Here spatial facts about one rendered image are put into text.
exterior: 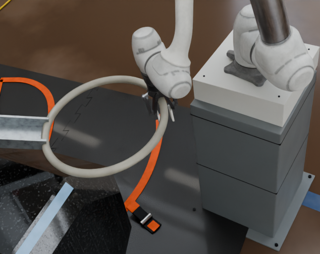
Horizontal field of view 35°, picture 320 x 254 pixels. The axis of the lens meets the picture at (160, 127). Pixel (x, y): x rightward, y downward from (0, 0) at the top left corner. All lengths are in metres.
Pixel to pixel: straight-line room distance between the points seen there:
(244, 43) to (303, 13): 2.02
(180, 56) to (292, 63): 0.39
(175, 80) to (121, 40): 2.24
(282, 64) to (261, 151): 0.49
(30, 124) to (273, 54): 0.94
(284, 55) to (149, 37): 0.45
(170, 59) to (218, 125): 0.60
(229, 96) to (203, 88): 0.12
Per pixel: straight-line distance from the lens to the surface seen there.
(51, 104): 3.44
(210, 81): 2.04
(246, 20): 1.91
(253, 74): 2.03
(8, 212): 1.91
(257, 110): 2.01
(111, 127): 3.17
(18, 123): 2.02
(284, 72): 1.76
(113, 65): 3.61
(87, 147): 3.11
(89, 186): 2.02
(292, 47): 1.76
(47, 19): 4.22
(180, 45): 1.60
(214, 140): 2.22
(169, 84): 1.59
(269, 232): 2.61
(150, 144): 1.77
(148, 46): 1.70
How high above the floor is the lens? 2.32
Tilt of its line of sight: 48 degrees down
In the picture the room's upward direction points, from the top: 11 degrees counter-clockwise
